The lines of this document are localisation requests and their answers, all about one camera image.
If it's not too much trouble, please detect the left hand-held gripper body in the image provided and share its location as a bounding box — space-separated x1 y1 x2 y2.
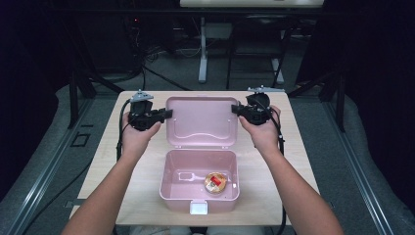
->
127 90 164 131

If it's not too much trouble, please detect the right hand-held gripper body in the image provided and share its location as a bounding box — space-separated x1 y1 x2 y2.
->
244 85 285 125

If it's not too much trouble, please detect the pink plastic box with lid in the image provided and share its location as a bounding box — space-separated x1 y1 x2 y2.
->
159 95 241 215

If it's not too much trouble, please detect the round golden snack packet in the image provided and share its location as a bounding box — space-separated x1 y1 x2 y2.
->
204 171 228 195

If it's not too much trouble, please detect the person's left hand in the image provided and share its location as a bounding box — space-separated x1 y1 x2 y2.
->
120 112 162 158

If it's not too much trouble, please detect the person's right hand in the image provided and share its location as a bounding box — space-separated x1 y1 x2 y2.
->
239 106 282 153

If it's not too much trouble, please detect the black chair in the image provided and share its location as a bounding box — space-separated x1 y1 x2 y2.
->
225 14 292 91

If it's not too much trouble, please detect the white desk with white legs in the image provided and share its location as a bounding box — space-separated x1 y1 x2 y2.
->
179 0 325 85

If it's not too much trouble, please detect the black metal stand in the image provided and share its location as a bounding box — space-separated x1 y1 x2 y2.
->
288 70 346 133
66 19 125 130

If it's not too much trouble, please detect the dark computer tower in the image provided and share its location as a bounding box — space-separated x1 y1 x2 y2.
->
76 14 140 73

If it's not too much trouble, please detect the dark curtain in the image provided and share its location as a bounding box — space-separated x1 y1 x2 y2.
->
342 0 415 210
0 0 71 202

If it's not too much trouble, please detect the left hand-held gripper black cable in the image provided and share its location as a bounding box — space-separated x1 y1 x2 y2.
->
115 98 132 162

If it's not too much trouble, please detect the hand-held gripper black cable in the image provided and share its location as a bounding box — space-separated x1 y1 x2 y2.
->
260 99 289 235
115 98 132 162

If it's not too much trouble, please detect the thick black floor cable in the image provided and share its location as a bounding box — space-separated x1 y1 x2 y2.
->
141 65 191 92

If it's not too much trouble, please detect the right hand-held gripper black cable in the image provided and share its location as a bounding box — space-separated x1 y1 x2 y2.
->
260 99 289 235

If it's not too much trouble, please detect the tangle of cables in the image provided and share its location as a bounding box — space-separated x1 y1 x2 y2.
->
128 18 165 68

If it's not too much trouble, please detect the thin black floor cable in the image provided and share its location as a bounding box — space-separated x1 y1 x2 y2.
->
23 163 94 235

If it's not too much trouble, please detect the aluminium floor rail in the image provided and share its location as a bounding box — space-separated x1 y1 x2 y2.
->
322 97 396 235
5 97 95 235

